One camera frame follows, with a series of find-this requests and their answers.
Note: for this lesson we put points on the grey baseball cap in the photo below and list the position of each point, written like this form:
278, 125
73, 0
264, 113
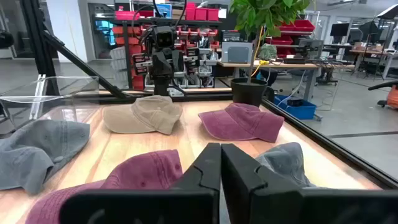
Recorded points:
37, 149
286, 161

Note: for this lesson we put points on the black aluminium table frame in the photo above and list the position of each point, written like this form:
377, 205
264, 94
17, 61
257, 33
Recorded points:
77, 65

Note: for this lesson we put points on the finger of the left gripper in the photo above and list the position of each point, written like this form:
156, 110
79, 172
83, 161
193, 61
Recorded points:
178, 61
161, 65

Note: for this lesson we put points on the clear plastic bin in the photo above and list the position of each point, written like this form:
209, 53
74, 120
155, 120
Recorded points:
62, 85

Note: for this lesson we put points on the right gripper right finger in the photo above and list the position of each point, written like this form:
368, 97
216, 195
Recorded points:
248, 199

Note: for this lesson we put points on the green-grey bundle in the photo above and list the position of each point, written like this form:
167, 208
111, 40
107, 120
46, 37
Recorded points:
268, 51

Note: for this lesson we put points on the maroon baseball cap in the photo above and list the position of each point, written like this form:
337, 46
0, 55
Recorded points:
140, 171
242, 121

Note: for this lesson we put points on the red storage bin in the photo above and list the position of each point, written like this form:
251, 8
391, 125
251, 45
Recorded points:
280, 40
304, 25

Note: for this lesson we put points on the tan baseball cap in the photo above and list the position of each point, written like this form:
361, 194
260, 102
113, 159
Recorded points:
146, 113

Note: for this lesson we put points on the blue plastic bin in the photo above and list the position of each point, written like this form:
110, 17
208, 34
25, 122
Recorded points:
298, 112

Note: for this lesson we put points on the pink storage bin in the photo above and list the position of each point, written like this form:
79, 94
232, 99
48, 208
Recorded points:
127, 15

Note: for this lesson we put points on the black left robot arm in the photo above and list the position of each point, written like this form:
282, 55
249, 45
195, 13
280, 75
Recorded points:
161, 87

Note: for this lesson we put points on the wooden desk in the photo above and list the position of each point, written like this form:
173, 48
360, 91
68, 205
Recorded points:
295, 66

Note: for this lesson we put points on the black power brick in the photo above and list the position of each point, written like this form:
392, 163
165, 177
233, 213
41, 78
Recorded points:
295, 102

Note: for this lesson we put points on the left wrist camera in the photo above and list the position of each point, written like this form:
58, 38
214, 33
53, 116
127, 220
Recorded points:
164, 37

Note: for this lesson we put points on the grey box device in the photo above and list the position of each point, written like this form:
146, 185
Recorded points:
237, 53

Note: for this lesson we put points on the black monitor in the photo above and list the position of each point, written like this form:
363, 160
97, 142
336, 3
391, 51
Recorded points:
339, 29

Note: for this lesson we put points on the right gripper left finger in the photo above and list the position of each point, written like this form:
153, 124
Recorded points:
186, 205

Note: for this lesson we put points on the red storage box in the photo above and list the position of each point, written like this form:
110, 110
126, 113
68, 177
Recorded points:
212, 14
201, 14
190, 12

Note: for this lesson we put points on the blue box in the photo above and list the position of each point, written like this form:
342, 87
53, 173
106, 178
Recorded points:
163, 10

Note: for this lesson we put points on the green plant in black pot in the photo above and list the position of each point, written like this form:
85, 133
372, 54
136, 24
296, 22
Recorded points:
248, 91

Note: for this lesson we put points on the black shelf rack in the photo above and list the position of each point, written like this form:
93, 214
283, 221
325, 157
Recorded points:
126, 62

